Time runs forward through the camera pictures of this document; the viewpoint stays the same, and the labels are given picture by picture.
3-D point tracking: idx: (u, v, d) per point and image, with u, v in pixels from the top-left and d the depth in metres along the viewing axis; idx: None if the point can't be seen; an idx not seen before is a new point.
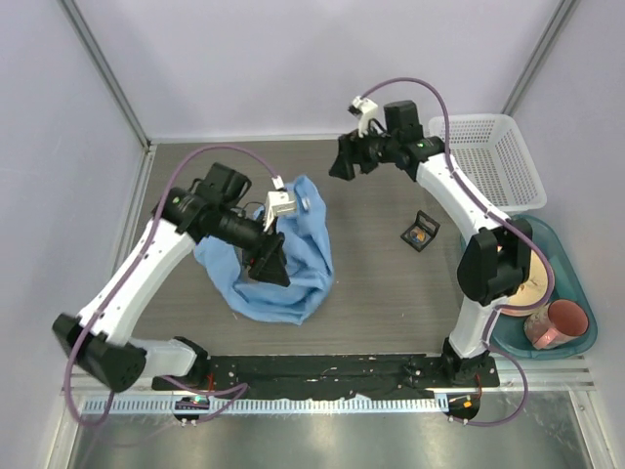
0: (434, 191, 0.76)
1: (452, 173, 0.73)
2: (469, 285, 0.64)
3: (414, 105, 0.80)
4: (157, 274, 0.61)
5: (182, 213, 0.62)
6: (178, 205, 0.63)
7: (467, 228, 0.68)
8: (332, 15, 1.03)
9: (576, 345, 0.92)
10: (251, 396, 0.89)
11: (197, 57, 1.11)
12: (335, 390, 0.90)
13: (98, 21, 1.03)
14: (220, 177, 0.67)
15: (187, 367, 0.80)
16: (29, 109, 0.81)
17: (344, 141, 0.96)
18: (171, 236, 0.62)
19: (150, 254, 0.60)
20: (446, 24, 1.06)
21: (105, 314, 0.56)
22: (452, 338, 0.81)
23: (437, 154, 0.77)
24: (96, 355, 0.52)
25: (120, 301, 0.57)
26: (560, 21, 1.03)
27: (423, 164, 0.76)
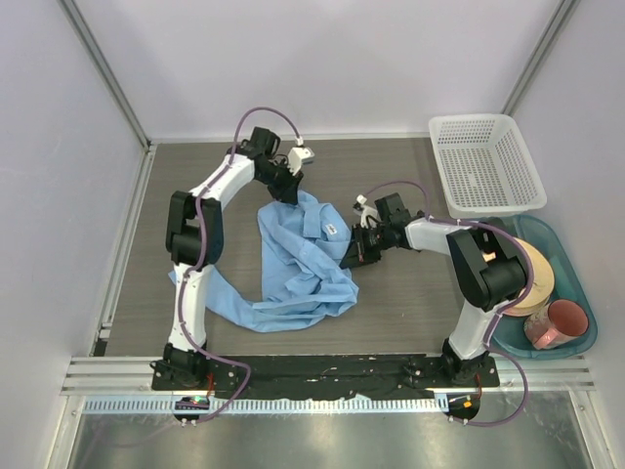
0: (423, 242, 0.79)
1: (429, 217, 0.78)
2: (472, 295, 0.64)
3: (399, 194, 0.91)
4: (236, 184, 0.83)
5: (249, 150, 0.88)
6: (245, 148, 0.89)
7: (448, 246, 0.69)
8: (331, 15, 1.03)
9: (576, 345, 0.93)
10: (251, 396, 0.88)
11: (197, 57, 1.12)
12: (335, 390, 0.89)
13: (98, 21, 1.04)
14: (265, 136, 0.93)
15: (201, 341, 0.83)
16: (29, 108, 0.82)
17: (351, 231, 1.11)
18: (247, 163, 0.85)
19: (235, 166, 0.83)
20: (445, 25, 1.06)
21: (211, 191, 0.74)
22: (453, 340, 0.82)
23: (416, 221, 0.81)
24: (211, 207, 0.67)
25: (220, 187, 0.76)
26: (560, 21, 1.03)
27: (409, 225, 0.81)
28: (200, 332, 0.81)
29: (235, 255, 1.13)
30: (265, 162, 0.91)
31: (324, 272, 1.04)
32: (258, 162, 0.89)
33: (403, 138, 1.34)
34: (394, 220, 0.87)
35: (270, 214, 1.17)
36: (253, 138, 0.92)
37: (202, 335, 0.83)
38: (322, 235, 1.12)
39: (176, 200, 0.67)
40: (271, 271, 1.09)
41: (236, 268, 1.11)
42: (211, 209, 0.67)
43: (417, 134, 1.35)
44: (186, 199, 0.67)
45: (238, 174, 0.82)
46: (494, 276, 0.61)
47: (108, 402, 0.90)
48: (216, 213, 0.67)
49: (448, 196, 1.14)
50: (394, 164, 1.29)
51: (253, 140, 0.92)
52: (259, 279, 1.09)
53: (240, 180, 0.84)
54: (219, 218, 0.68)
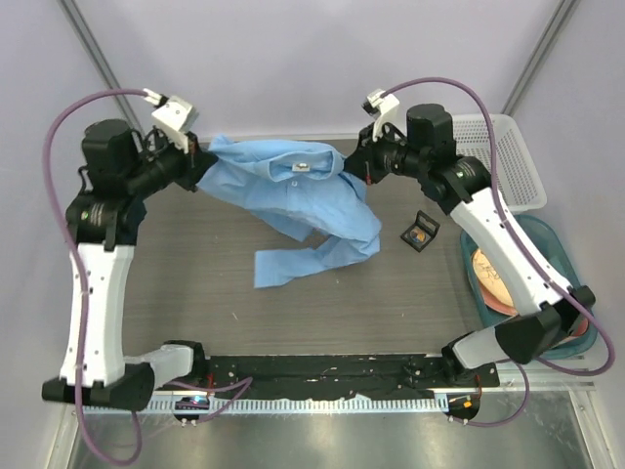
0: (471, 233, 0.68)
1: (502, 220, 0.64)
2: (515, 350, 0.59)
3: (452, 117, 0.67)
4: (116, 288, 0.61)
5: (97, 224, 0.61)
6: (89, 218, 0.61)
7: (519, 289, 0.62)
8: (331, 14, 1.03)
9: (576, 345, 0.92)
10: (251, 397, 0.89)
11: (196, 57, 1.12)
12: (335, 391, 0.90)
13: (97, 21, 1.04)
14: (108, 157, 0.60)
15: (189, 364, 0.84)
16: (27, 108, 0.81)
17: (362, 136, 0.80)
18: (103, 256, 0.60)
19: (97, 284, 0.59)
20: (444, 24, 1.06)
21: (88, 364, 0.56)
22: (458, 347, 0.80)
23: (480, 189, 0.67)
24: (100, 404, 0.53)
25: (96, 345, 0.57)
26: (560, 20, 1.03)
27: (465, 204, 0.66)
28: (183, 363, 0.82)
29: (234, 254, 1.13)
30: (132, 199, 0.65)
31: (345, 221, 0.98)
32: (121, 223, 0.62)
33: None
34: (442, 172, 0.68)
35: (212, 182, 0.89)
36: (97, 186, 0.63)
37: (188, 363, 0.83)
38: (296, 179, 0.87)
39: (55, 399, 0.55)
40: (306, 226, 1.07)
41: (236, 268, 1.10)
42: (100, 402, 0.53)
43: None
44: (64, 392, 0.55)
45: (104, 290, 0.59)
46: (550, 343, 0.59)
47: None
48: (110, 403, 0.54)
49: None
50: None
51: (94, 171, 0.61)
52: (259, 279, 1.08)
53: (119, 270, 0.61)
54: (116, 402, 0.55)
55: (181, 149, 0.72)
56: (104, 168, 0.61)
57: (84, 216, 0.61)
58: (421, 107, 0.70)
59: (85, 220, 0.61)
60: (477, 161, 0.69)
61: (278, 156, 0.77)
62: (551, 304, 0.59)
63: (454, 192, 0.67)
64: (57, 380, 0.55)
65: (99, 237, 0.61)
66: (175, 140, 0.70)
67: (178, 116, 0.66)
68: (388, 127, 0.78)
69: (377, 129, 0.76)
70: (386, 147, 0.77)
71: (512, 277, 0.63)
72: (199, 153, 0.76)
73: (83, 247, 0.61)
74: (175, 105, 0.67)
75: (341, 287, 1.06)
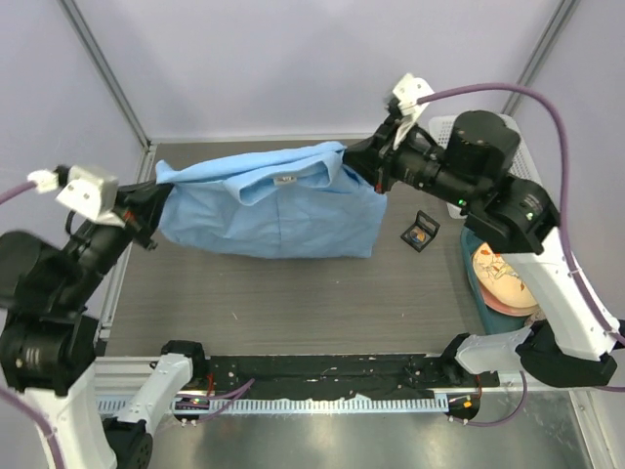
0: (526, 276, 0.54)
1: (571, 273, 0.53)
2: (548, 377, 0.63)
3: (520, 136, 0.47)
4: (82, 414, 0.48)
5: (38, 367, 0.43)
6: (25, 361, 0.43)
7: (573, 340, 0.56)
8: (331, 15, 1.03)
9: None
10: (251, 396, 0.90)
11: (196, 57, 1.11)
12: (335, 390, 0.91)
13: (98, 21, 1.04)
14: (27, 293, 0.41)
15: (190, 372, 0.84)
16: (27, 108, 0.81)
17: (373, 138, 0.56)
18: (57, 403, 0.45)
19: (60, 423, 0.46)
20: (444, 24, 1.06)
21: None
22: (460, 356, 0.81)
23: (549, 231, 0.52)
24: None
25: None
26: (560, 20, 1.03)
27: (536, 255, 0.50)
28: (183, 376, 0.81)
29: None
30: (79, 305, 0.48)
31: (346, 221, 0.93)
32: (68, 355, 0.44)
33: None
34: (503, 211, 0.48)
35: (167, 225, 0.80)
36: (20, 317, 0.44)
37: (188, 370, 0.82)
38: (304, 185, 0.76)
39: None
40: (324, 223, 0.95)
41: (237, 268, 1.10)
42: None
43: None
44: None
45: (68, 430, 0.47)
46: None
47: (109, 403, 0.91)
48: None
49: None
50: None
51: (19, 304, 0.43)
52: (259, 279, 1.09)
53: (83, 396, 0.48)
54: None
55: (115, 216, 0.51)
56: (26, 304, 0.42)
57: (19, 362, 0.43)
58: (470, 115, 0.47)
59: (21, 366, 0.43)
60: (536, 188, 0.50)
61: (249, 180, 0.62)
62: (609, 353, 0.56)
63: (525, 241, 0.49)
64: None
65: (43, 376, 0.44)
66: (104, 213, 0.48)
67: (88, 203, 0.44)
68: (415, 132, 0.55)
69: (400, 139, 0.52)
70: (412, 159, 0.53)
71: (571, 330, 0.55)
72: (139, 207, 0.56)
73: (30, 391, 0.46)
74: (80, 182, 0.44)
75: (341, 286, 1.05)
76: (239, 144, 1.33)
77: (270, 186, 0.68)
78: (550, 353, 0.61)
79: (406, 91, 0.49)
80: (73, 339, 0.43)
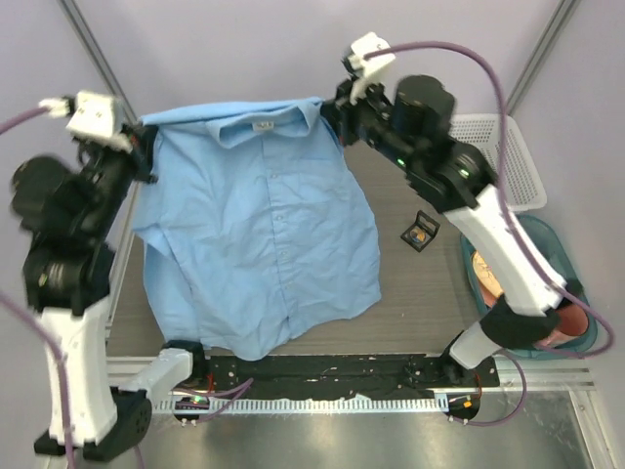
0: (466, 231, 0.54)
1: (509, 226, 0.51)
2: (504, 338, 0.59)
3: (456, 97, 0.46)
4: (94, 344, 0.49)
5: (60, 285, 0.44)
6: (48, 279, 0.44)
7: (520, 298, 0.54)
8: (330, 13, 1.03)
9: (577, 344, 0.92)
10: (251, 396, 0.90)
11: (195, 56, 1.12)
12: (335, 390, 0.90)
13: (96, 20, 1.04)
14: (55, 208, 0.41)
15: (189, 368, 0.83)
16: (25, 108, 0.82)
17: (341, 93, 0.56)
18: (72, 323, 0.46)
19: (71, 350, 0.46)
20: (444, 23, 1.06)
21: (76, 425, 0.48)
22: (453, 351, 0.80)
23: (486, 192, 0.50)
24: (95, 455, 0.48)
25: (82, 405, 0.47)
26: (560, 19, 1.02)
27: (472, 211, 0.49)
28: (184, 369, 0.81)
29: None
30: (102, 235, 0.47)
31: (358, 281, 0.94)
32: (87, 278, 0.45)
33: None
34: (440, 169, 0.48)
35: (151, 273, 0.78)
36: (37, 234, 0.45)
37: (188, 363, 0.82)
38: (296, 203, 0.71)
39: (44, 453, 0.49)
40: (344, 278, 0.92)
41: None
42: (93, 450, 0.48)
43: None
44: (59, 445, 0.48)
45: (81, 356, 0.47)
46: None
47: None
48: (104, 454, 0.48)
49: None
50: None
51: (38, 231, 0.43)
52: None
53: (96, 328, 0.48)
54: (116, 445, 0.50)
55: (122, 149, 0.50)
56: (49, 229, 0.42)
57: (42, 280, 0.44)
58: (415, 78, 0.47)
59: (43, 285, 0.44)
60: (477, 149, 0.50)
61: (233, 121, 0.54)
62: (554, 309, 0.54)
63: (458, 199, 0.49)
64: (49, 438, 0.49)
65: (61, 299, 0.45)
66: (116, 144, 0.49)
67: (102, 120, 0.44)
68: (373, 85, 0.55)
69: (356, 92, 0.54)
70: (365, 114, 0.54)
71: (516, 287, 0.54)
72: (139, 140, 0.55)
73: (47, 311, 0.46)
74: (90, 103, 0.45)
75: None
76: None
77: (249, 129, 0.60)
78: (500, 309, 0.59)
79: (355, 55, 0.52)
80: (93, 262, 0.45)
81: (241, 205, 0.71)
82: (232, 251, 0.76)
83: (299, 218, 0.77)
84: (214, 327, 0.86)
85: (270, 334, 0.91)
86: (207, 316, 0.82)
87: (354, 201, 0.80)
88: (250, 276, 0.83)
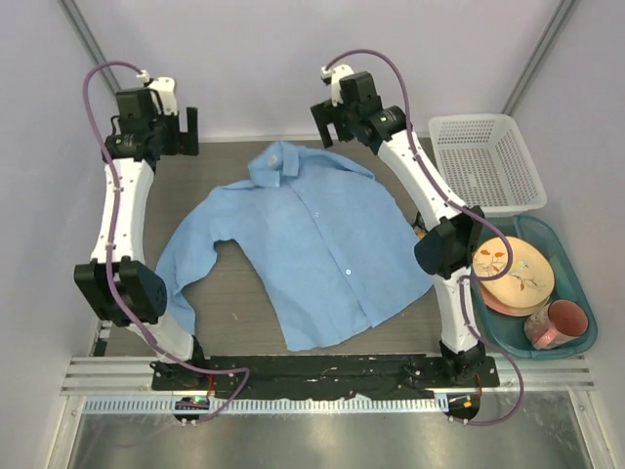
0: (393, 168, 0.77)
1: (414, 154, 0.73)
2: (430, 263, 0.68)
3: (371, 76, 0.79)
4: (140, 195, 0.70)
5: (129, 150, 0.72)
6: (121, 144, 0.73)
7: (428, 214, 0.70)
8: (331, 15, 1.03)
9: (576, 345, 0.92)
10: (251, 396, 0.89)
11: (197, 58, 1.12)
12: (335, 390, 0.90)
13: (98, 21, 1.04)
14: (140, 102, 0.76)
15: (190, 351, 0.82)
16: (28, 109, 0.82)
17: (316, 109, 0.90)
18: (131, 169, 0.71)
19: (126, 185, 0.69)
20: (444, 25, 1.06)
21: (117, 244, 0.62)
22: (444, 335, 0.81)
23: (397, 131, 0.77)
24: (129, 271, 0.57)
25: (125, 230, 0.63)
26: (560, 21, 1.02)
27: (386, 143, 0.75)
28: (187, 339, 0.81)
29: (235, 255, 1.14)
30: (151, 136, 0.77)
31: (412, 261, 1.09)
32: (147, 148, 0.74)
33: None
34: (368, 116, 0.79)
35: (200, 266, 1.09)
36: (126, 130, 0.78)
37: (189, 342, 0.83)
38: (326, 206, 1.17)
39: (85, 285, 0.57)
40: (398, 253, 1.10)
41: (236, 269, 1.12)
42: (130, 272, 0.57)
43: (417, 134, 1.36)
44: (97, 270, 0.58)
45: (131, 191, 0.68)
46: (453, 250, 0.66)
47: (108, 402, 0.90)
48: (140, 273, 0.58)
49: None
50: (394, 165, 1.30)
51: (125, 117, 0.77)
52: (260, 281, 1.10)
53: (144, 181, 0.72)
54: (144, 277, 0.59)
55: (171, 114, 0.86)
56: (132, 112, 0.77)
57: (119, 142, 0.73)
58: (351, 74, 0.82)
59: (119, 144, 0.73)
60: (398, 110, 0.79)
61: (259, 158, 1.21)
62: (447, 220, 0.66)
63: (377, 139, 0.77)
64: (88, 265, 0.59)
65: (128, 154, 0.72)
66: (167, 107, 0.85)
67: (168, 82, 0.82)
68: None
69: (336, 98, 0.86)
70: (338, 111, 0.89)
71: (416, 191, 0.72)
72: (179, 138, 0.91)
73: (119, 160, 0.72)
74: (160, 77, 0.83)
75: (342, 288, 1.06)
76: (240, 144, 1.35)
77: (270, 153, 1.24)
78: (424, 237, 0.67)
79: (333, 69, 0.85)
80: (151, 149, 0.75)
81: (285, 199, 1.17)
82: (294, 241, 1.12)
83: (328, 215, 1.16)
84: (297, 322, 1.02)
85: (349, 321, 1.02)
86: (285, 298, 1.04)
87: (370, 200, 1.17)
88: (312, 265, 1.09)
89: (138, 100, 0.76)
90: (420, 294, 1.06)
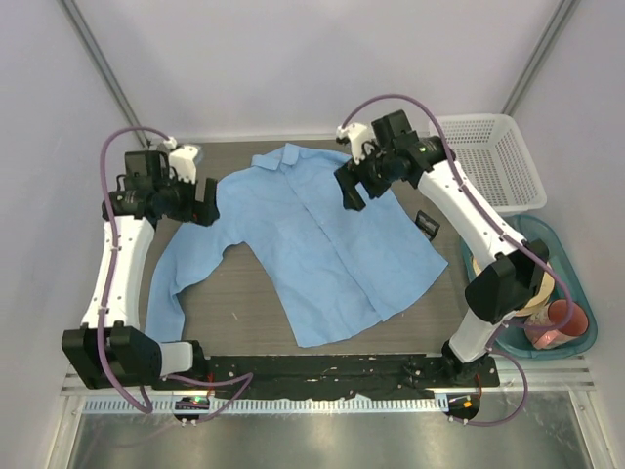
0: (437, 201, 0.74)
1: (460, 186, 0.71)
2: (484, 309, 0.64)
3: (403, 112, 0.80)
4: (139, 254, 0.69)
5: (131, 206, 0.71)
6: (124, 201, 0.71)
7: (479, 247, 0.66)
8: (331, 15, 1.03)
9: (576, 345, 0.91)
10: (251, 396, 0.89)
11: (197, 58, 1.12)
12: (335, 390, 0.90)
13: (98, 21, 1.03)
14: (147, 161, 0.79)
15: (190, 362, 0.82)
16: (29, 109, 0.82)
17: (341, 173, 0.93)
18: (132, 228, 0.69)
19: (125, 244, 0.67)
20: (445, 25, 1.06)
21: (110, 309, 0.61)
22: (453, 343, 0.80)
23: (440, 161, 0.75)
24: (121, 341, 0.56)
25: (120, 291, 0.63)
26: (560, 21, 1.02)
27: (427, 174, 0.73)
28: (186, 355, 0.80)
29: (235, 255, 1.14)
30: (155, 195, 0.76)
31: (417, 255, 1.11)
32: (149, 205, 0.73)
33: None
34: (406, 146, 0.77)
35: (202, 268, 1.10)
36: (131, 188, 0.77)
37: (188, 350, 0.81)
38: (332, 207, 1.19)
39: (73, 353, 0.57)
40: (402, 249, 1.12)
41: (236, 269, 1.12)
42: (119, 342, 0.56)
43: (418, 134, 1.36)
44: (86, 338, 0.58)
45: (130, 249, 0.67)
46: (512, 295, 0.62)
47: (108, 402, 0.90)
48: (130, 343, 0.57)
49: None
50: None
51: (132, 177, 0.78)
52: (261, 281, 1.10)
53: (144, 237, 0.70)
54: (134, 347, 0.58)
55: (188, 182, 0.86)
56: (139, 172, 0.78)
57: (119, 199, 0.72)
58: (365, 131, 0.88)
59: (120, 202, 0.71)
60: (437, 141, 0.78)
61: (264, 158, 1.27)
62: (503, 255, 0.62)
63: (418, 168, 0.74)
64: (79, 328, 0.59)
65: (129, 213, 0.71)
66: (183, 175, 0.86)
67: (190, 151, 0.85)
68: (369, 149, 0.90)
69: (356, 151, 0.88)
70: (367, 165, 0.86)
71: (468, 230, 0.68)
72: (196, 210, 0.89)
73: (120, 217, 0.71)
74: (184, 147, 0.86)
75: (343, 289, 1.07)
76: (240, 144, 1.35)
77: (272, 158, 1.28)
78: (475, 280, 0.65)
79: (348, 128, 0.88)
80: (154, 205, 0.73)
81: (289, 203, 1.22)
82: (301, 243, 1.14)
83: (332, 216, 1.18)
84: (308, 322, 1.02)
85: (358, 318, 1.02)
86: (295, 298, 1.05)
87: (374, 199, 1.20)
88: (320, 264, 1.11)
89: (146, 159, 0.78)
90: (427, 286, 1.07)
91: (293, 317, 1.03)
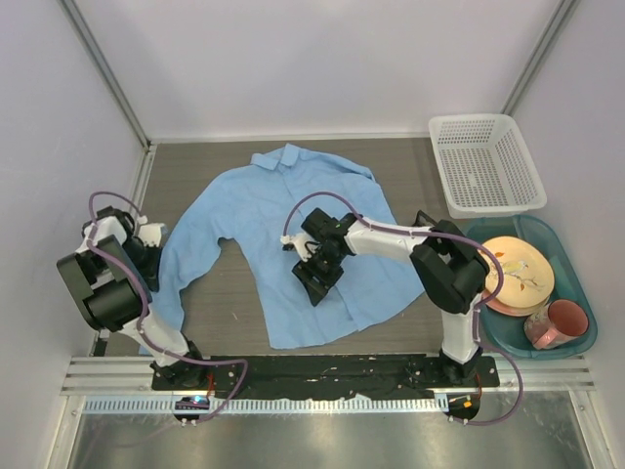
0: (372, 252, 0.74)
1: (370, 228, 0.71)
2: (448, 304, 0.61)
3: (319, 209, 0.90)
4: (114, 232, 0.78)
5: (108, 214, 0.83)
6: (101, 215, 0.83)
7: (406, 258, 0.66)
8: (332, 15, 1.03)
9: (576, 345, 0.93)
10: (251, 396, 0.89)
11: (197, 57, 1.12)
12: (335, 391, 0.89)
13: (98, 21, 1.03)
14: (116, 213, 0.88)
15: (187, 344, 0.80)
16: (29, 109, 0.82)
17: (299, 270, 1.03)
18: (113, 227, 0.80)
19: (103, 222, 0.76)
20: (446, 25, 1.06)
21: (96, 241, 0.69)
22: (446, 348, 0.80)
23: (353, 225, 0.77)
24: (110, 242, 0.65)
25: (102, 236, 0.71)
26: (560, 21, 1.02)
27: (347, 237, 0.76)
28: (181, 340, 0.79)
29: (235, 255, 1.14)
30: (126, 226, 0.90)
31: None
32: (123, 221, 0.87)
33: (404, 137, 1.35)
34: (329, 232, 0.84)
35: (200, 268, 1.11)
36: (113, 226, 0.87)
37: (183, 338, 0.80)
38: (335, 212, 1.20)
39: (66, 268, 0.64)
40: None
41: (236, 269, 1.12)
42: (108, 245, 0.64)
43: (418, 134, 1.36)
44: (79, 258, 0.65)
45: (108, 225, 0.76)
46: (461, 278, 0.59)
47: (107, 403, 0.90)
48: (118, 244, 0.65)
49: (448, 197, 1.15)
50: (394, 165, 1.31)
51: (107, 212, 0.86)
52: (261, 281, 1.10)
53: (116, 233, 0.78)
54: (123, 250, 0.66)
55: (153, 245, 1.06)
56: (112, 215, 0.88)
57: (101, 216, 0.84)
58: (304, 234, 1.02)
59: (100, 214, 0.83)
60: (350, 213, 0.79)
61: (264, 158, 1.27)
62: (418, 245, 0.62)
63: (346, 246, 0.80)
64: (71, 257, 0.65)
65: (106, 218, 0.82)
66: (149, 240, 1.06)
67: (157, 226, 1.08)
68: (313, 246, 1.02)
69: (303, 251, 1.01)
70: (317, 264, 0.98)
71: (397, 255, 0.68)
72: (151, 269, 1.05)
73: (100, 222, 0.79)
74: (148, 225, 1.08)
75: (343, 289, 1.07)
76: (240, 144, 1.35)
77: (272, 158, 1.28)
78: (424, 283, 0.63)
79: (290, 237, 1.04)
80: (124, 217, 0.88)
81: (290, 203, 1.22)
82: None
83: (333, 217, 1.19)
84: (282, 324, 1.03)
85: (335, 325, 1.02)
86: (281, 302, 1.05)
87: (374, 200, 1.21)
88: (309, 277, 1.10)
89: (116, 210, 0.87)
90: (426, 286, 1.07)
91: (270, 318, 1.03)
